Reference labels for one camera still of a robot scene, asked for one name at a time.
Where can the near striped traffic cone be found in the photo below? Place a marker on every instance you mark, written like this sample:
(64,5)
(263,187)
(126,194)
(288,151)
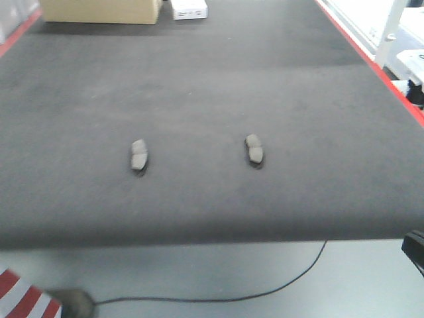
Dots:
(19,298)

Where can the black conveyor belt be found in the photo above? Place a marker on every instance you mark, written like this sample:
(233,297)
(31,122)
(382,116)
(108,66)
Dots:
(343,156)

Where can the white machine beside conveyor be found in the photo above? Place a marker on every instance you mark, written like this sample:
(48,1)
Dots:
(393,32)

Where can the dark brake pad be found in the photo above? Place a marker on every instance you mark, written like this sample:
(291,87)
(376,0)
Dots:
(254,150)
(139,157)

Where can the red conveyor frame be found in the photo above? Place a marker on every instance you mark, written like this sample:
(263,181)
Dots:
(7,43)

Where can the cardboard box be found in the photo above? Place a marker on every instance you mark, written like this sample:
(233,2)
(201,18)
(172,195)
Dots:
(101,11)

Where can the white long box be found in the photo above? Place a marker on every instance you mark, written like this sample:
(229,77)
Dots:
(189,9)

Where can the dark object at edge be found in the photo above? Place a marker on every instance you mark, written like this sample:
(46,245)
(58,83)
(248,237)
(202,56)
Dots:
(412,246)

